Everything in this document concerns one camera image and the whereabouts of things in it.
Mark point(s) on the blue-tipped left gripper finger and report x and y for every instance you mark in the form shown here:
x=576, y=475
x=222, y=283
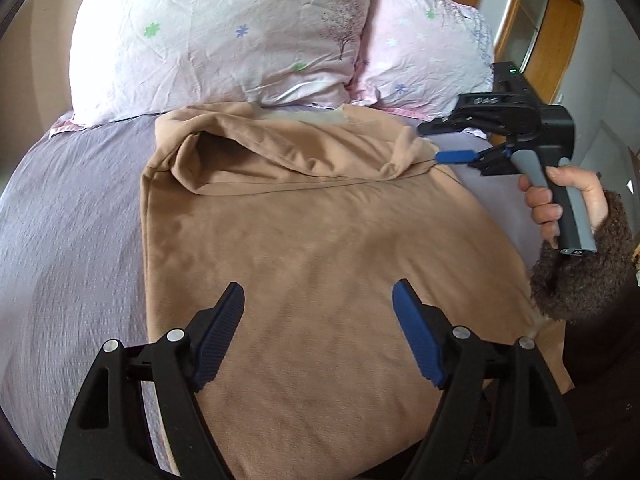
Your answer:
x=455, y=157

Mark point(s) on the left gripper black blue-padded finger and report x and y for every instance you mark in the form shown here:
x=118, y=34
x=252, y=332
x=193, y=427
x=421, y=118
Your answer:
x=136, y=416
x=501, y=414

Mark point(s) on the pink floral right pillow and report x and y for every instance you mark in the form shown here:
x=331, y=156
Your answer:
x=417, y=56

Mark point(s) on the tan garment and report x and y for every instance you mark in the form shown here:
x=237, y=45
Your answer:
x=317, y=222

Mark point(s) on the person's right hand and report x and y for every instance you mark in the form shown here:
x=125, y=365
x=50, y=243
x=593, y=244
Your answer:
x=547, y=214

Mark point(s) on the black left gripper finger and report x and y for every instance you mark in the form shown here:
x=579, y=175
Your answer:
x=435, y=127

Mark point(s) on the lavender bed sheet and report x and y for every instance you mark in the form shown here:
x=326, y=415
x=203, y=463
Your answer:
x=71, y=270

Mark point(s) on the white floral left pillow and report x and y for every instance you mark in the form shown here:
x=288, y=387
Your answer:
x=136, y=57

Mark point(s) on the brown fuzzy sleeve forearm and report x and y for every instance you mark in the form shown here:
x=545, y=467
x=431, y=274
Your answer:
x=581, y=289

